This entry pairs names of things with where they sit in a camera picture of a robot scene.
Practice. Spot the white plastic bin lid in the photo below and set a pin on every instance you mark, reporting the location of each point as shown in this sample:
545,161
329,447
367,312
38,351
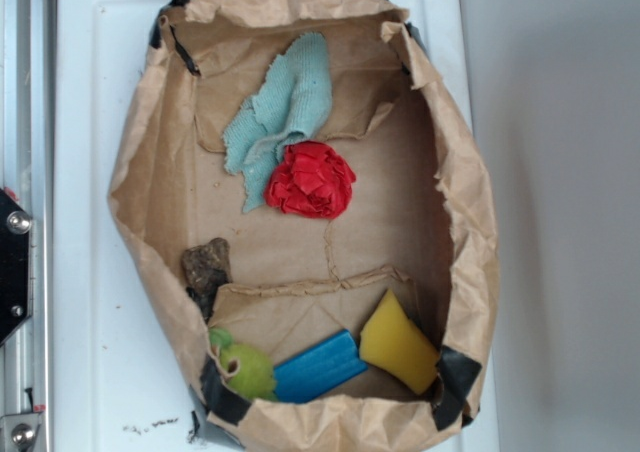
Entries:
115,382

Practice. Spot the blue ridged plastic block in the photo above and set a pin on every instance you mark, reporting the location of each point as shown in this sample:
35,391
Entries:
318,369

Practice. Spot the brown paper bag tray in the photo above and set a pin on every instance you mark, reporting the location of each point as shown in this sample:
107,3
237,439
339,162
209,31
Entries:
421,221

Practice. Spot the aluminium frame rail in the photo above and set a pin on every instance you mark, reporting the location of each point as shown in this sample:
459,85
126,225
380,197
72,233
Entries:
27,119

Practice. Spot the light blue cloth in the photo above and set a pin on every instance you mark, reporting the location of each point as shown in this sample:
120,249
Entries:
290,107

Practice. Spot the green fuzzy ball toy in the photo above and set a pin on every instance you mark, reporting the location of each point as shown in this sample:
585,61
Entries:
246,369

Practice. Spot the red crumpled paper ball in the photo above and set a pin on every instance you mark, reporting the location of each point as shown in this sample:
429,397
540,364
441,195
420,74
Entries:
312,180

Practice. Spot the black metal bracket plate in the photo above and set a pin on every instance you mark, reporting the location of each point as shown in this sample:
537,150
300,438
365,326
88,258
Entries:
16,281

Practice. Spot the brown rough stone block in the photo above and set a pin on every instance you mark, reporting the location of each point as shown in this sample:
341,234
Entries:
207,267

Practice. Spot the yellow sponge piece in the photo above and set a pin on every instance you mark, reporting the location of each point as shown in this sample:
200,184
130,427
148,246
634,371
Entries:
392,342

